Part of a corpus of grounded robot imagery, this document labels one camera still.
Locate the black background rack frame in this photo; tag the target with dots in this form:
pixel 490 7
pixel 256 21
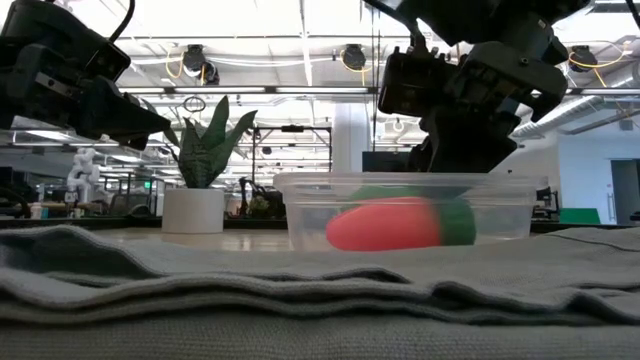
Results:
pixel 292 131

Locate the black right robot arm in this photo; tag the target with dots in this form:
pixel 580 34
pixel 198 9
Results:
pixel 475 20

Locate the orange toy carrot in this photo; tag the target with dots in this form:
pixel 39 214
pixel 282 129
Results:
pixel 385 225

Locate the green artificial plant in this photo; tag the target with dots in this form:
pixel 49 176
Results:
pixel 205 155

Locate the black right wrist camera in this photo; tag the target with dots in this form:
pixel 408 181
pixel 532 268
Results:
pixel 412 82

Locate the green toy cucumber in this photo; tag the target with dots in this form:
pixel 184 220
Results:
pixel 380 191

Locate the green board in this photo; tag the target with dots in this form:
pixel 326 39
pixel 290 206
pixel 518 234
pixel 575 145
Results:
pixel 580 216

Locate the white round plant pot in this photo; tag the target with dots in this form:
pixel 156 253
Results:
pixel 192 210

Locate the grey folded cloth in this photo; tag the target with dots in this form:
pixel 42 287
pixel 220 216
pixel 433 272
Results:
pixel 300 300

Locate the dark background monitor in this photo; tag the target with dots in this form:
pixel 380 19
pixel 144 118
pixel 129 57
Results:
pixel 385 161

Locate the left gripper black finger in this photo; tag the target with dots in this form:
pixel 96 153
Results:
pixel 125 120

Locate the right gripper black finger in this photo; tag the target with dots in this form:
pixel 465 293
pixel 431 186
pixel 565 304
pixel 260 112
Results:
pixel 420 157
pixel 475 145

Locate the clear plastic tupperware container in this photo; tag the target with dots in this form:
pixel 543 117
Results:
pixel 505 215

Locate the white humanoid robot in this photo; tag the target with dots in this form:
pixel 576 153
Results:
pixel 84 172

